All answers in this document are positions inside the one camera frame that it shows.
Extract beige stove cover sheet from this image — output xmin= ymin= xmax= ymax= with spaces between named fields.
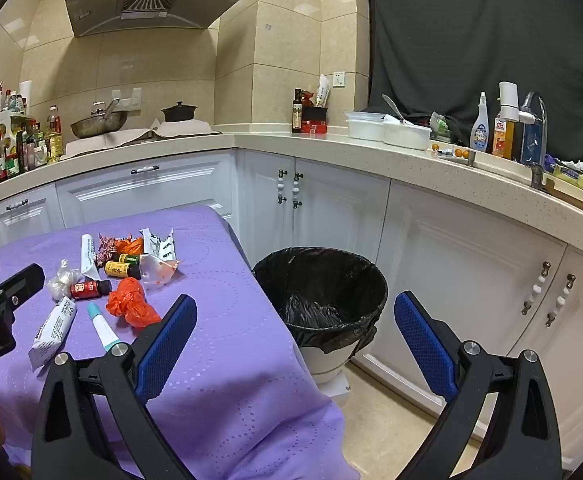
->
xmin=64 ymin=120 xmax=222 ymax=156

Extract white sachets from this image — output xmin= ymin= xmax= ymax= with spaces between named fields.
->
xmin=80 ymin=234 xmax=100 ymax=281

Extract black lidded pot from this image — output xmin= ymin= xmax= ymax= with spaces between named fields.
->
xmin=160 ymin=101 xmax=198 ymax=123

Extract orange detergent bottle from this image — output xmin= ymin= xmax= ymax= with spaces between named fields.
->
xmin=491 ymin=116 xmax=515 ymax=160

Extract white packet with black print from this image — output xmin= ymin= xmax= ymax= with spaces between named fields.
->
xmin=139 ymin=227 xmax=177 ymax=263

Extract blue bottle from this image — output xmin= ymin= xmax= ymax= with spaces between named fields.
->
xmin=521 ymin=122 xmax=542 ymax=165

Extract yellow label small bottle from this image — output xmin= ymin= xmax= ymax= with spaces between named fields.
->
xmin=104 ymin=261 xmax=143 ymax=280

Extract yellow cooking oil bottle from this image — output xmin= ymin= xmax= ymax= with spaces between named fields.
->
xmin=46 ymin=105 xmax=64 ymax=161

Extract group of condiment bottles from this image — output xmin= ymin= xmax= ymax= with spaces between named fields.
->
xmin=0 ymin=80 xmax=65 ymax=191

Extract white powder sachet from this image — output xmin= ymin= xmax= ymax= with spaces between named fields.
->
xmin=28 ymin=296 xmax=77 ymax=372

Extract white open container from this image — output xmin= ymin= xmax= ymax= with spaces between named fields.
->
xmin=382 ymin=121 xmax=432 ymax=151

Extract red label small bottle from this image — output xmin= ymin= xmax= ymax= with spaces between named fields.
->
xmin=70 ymin=279 xmax=113 ymax=301

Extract metal faucet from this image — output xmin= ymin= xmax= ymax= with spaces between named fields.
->
xmin=521 ymin=91 xmax=549 ymax=191

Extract black curtain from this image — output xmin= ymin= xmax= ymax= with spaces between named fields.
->
xmin=366 ymin=0 xmax=583 ymax=161

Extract metal spoon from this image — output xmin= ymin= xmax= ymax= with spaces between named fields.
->
xmin=381 ymin=94 xmax=415 ymax=125

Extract red checkered candy wrapper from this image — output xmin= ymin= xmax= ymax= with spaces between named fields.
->
xmin=96 ymin=232 xmax=122 ymax=268

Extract white lidded container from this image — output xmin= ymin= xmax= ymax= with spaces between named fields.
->
xmin=345 ymin=111 xmax=387 ymax=141

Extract white spray bottle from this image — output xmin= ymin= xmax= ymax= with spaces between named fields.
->
xmin=469 ymin=91 xmax=491 ymax=152

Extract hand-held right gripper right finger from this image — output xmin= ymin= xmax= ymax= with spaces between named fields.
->
xmin=386 ymin=290 xmax=565 ymax=480

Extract yellow green packet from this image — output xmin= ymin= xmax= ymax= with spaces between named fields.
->
xmin=551 ymin=160 xmax=583 ymax=188

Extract small orange wrapper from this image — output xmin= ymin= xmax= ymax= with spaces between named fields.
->
xmin=114 ymin=237 xmax=145 ymax=256

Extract white tube with teal cap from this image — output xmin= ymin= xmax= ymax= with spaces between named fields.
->
xmin=88 ymin=301 xmax=130 ymax=356

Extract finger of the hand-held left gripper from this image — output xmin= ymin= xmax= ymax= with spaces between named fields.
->
xmin=0 ymin=263 xmax=46 ymax=317

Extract white bin with black liner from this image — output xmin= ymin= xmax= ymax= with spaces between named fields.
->
xmin=252 ymin=246 xmax=389 ymax=386

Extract purple tablecloth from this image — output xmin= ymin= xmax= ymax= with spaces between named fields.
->
xmin=0 ymin=204 xmax=362 ymax=480

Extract orange plastic bag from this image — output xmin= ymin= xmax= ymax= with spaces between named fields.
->
xmin=106 ymin=276 xmax=162 ymax=330

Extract metal wok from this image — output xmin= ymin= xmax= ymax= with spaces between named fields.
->
xmin=70 ymin=99 xmax=128 ymax=140

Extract clear wrapper with orange print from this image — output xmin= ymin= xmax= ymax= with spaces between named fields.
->
xmin=139 ymin=254 xmax=181 ymax=287

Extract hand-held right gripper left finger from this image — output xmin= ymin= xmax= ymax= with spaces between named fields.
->
xmin=30 ymin=294 xmax=198 ymax=480

